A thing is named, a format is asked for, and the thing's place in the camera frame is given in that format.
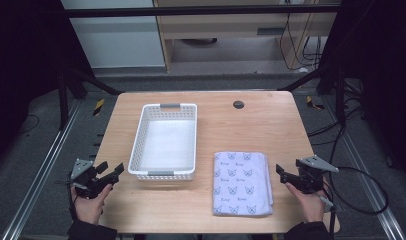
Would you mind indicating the black horizontal frame bar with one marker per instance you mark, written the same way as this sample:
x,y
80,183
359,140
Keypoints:
x,y
191,12

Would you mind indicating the round grey table grommet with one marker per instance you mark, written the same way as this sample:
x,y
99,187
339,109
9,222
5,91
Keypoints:
x,y
238,104

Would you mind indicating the white cabinet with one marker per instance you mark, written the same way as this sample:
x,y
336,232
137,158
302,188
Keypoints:
x,y
117,40

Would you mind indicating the person's left hand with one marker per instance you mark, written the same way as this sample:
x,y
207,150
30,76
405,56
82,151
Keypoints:
x,y
89,206

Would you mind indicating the light wooden desk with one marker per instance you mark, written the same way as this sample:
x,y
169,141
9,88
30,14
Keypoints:
x,y
231,23

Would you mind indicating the black stand leg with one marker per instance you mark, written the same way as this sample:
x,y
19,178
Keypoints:
x,y
62,100

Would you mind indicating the yellow tool right floor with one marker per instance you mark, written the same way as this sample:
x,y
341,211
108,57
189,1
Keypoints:
x,y
313,103

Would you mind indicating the folded pale purple patterned towel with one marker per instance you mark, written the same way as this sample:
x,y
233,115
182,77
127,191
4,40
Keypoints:
x,y
241,183

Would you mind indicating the white plastic basket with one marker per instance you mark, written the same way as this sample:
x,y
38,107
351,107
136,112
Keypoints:
x,y
164,143

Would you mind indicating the aluminium floor rail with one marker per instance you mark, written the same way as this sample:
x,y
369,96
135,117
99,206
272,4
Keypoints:
x,y
41,166
367,180

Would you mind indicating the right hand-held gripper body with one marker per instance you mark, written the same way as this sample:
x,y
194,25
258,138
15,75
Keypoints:
x,y
311,175

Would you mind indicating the person's right hand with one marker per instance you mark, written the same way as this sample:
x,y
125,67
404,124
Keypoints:
x,y
306,205

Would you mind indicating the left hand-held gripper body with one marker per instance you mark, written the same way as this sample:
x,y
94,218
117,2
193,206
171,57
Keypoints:
x,y
85,181

